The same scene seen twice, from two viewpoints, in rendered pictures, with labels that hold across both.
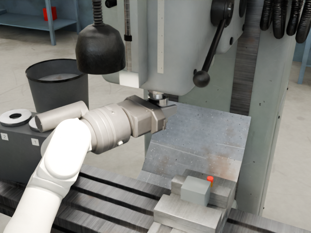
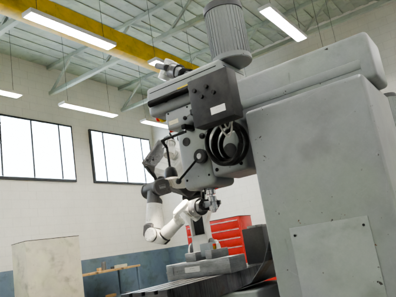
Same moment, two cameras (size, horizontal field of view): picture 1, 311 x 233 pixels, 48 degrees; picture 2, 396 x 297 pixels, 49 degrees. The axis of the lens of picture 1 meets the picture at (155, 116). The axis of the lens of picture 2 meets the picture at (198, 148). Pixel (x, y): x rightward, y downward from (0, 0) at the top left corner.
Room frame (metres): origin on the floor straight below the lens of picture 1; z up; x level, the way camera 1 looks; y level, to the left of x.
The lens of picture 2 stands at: (0.99, -2.17, 1.03)
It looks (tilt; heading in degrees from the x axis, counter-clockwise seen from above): 13 degrees up; 98
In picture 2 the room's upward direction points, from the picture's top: 9 degrees counter-clockwise
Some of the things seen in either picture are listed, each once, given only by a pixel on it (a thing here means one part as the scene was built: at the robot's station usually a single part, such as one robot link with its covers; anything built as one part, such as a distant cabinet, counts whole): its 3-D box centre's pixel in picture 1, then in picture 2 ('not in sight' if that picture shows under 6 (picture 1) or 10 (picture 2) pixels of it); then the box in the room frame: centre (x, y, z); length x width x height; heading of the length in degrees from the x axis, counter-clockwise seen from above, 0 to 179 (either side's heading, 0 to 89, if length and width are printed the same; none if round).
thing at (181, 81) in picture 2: not in sight; (197, 93); (0.71, -0.01, 1.81); 0.47 x 0.26 x 0.16; 156
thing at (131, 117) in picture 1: (125, 121); (203, 206); (0.64, 0.06, 1.23); 0.13 x 0.12 x 0.10; 41
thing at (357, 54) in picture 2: not in sight; (287, 91); (1.16, -0.21, 1.66); 0.80 x 0.23 x 0.20; 156
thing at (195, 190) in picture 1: (195, 193); (208, 249); (0.66, -0.10, 1.02); 0.06 x 0.05 x 0.06; 66
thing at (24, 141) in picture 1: (35, 147); (260, 243); (0.89, 0.36, 1.01); 0.22 x 0.12 x 0.20; 73
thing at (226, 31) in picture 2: not in sight; (227, 35); (0.93, -0.11, 2.05); 0.20 x 0.20 x 0.32
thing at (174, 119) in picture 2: not in sight; (205, 116); (0.74, -0.02, 1.68); 0.34 x 0.24 x 0.10; 156
